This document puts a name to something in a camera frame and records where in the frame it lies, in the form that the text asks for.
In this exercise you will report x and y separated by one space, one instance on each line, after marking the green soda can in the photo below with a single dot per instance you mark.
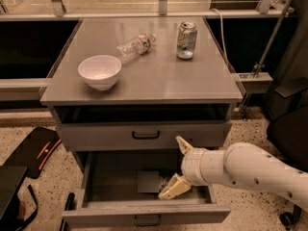
186 40

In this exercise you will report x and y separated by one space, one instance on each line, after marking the closed middle drawer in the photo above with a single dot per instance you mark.
141 135

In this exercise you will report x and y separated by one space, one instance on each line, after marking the black case with strap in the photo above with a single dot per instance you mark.
11 179

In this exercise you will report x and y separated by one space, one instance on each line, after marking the white bowl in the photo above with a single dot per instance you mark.
100 72

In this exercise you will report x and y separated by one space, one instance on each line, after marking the metal diagonal rod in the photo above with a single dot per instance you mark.
263 7

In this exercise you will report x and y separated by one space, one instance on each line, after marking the black office chair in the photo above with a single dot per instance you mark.
288 130

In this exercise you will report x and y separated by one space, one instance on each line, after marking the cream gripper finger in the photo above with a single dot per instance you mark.
184 146
176 186

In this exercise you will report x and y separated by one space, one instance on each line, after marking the grey drawer cabinet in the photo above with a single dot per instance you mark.
156 87

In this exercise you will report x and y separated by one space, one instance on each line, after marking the blue plastic bottle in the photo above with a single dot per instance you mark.
163 181

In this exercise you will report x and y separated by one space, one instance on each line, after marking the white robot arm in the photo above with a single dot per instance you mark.
241 165

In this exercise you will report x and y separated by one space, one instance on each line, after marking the grey metal bracket block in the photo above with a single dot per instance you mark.
258 84

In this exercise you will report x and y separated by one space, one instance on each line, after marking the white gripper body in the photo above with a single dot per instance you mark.
192 166

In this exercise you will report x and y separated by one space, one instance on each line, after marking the black bag with orange stripe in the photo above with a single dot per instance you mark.
34 151

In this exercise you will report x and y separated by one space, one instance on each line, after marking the clear crushed water bottle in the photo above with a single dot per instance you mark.
135 47

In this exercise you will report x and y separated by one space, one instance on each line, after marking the open bottom drawer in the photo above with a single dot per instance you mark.
120 189

